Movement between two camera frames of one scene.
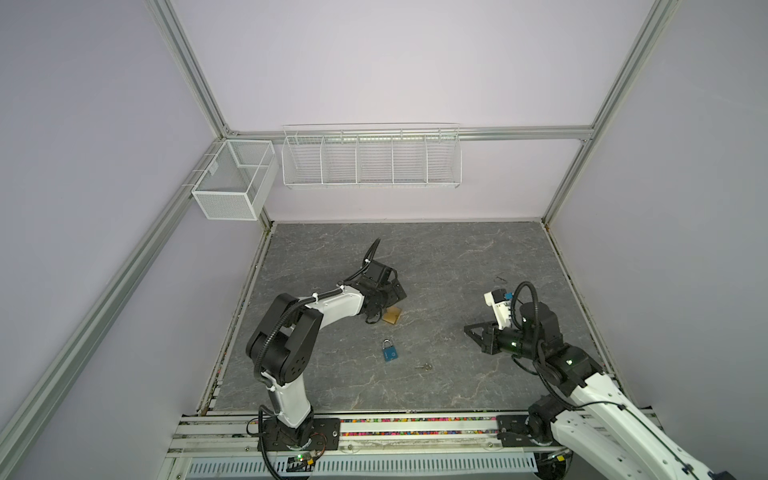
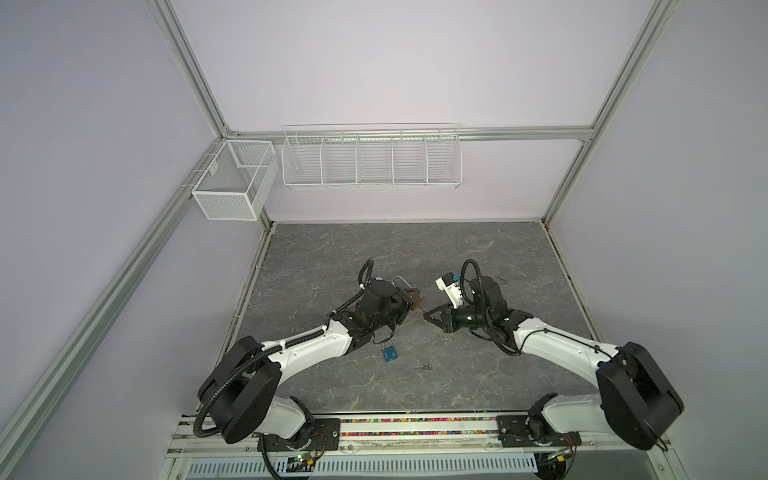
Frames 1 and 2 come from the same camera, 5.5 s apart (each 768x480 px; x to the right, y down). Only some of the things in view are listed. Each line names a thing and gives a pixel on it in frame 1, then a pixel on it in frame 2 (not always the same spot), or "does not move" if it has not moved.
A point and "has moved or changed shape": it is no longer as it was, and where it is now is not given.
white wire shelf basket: [372, 156] does not move
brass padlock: [392, 314] has moved or changed shape
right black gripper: [487, 340] → [446, 322]
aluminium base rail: [228, 435] does not move
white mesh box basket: [238, 181] does not move
